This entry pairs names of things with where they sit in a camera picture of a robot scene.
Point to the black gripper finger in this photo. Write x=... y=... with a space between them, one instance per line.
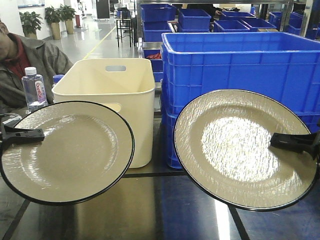
x=11 y=135
x=297 y=143

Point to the beige plate black rim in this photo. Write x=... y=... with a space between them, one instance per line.
x=222 y=139
x=86 y=150

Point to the clear water bottle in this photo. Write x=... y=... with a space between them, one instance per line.
x=34 y=89

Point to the white milk drink bottle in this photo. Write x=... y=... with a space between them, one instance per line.
x=56 y=78

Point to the large blue plastic crate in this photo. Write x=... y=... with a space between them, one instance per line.
x=282 y=66

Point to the cream plastic bin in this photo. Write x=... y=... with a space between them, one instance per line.
x=125 y=85

